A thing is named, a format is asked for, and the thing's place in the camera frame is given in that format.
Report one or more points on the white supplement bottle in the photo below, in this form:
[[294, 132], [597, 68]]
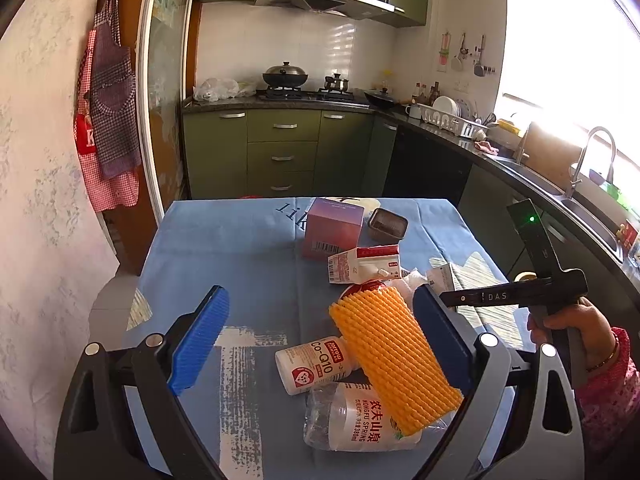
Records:
[[312, 365]]

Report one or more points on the gas stove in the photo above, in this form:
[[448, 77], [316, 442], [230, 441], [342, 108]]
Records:
[[305, 94]]

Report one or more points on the hanging kitchen utensil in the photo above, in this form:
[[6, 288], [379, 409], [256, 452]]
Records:
[[480, 62], [459, 57]]

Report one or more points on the red checkered apron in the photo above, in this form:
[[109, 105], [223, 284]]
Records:
[[107, 192]]

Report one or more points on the blue printed tablecloth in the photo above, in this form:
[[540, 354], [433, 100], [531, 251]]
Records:
[[240, 260]]

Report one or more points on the pink and purple cardboard box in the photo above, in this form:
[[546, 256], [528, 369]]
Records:
[[332, 227]]

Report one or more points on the pink cloth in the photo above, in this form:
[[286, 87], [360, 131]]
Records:
[[486, 147]]

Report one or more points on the white flattened carton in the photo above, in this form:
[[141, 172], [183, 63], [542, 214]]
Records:
[[447, 275]]

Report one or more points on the black kitchen countertop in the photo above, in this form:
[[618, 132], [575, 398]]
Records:
[[480, 157]]

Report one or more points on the green base cabinets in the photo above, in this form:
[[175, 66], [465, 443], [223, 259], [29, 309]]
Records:
[[215, 155]]

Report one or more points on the yellow foam net sleeve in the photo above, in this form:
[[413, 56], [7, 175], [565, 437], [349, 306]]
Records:
[[395, 360]]

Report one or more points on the white mug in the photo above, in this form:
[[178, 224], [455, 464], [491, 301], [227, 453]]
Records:
[[413, 111]]

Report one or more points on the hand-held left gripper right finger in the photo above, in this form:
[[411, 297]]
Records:
[[440, 340]]

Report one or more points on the white plastic bag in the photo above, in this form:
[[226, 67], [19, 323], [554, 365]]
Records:
[[215, 90]]

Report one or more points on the wooden cutting board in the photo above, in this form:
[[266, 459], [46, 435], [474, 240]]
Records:
[[547, 152]]

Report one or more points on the small steel pot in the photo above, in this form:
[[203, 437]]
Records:
[[337, 82]]

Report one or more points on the person's right hand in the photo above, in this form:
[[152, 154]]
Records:
[[595, 325]]

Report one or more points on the tall steel faucet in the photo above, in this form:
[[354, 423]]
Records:
[[575, 175]]

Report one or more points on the clear plastic water bottle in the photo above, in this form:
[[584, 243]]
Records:
[[350, 420]]

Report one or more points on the red and white milk carton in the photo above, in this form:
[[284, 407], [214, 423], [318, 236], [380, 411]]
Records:
[[365, 262]]

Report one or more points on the sliding glass door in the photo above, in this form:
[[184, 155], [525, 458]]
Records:
[[165, 85]]

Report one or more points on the purple checkered apron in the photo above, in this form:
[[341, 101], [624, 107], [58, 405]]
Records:
[[115, 110]]

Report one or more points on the yellow tape roll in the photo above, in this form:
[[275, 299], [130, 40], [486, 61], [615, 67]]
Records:
[[526, 276]]

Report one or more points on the black wok with lid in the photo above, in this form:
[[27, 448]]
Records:
[[285, 77]]

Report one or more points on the white dish rack with plates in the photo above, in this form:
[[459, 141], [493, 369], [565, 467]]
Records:
[[450, 115]]

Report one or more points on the person's right forearm pink sleeve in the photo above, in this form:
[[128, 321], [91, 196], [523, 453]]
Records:
[[615, 410]]

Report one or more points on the steel sink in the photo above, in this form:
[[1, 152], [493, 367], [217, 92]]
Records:
[[595, 220]]

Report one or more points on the brown plastic tray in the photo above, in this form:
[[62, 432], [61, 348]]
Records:
[[387, 222]]

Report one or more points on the black base cabinet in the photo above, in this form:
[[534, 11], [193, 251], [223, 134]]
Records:
[[425, 165]]

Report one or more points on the small steel faucet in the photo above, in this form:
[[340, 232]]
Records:
[[522, 147]]

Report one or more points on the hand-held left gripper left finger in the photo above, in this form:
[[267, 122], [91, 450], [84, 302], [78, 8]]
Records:
[[200, 340]]

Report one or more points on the white crumpled wrapper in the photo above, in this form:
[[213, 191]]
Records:
[[406, 285]]

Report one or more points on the black pan with lid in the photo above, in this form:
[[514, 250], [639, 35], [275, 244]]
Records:
[[382, 100]]

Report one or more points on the group of seasoning bottles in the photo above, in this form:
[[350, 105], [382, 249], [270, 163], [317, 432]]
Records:
[[427, 94]]

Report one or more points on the red and white cup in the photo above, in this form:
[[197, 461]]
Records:
[[362, 289]]

